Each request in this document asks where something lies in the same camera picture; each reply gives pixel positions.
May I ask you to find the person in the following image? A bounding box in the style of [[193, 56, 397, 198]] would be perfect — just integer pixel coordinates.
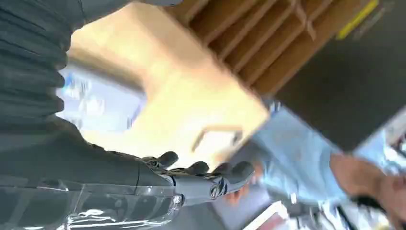
[[226, 101, 406, 230]]

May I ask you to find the flat grey device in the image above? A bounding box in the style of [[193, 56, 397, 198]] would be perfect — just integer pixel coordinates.
[[56, 65, 147, 131]]

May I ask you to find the grey laptop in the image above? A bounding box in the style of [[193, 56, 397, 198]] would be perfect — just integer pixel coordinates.
[[274, 0, 406, 152]]

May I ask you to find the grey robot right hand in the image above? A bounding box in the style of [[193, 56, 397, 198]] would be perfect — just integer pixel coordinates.
[[0, 118, 255, 230]]

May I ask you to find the wooden card box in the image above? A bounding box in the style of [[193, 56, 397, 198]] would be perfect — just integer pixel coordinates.
[[163, 0, 378, 96]]

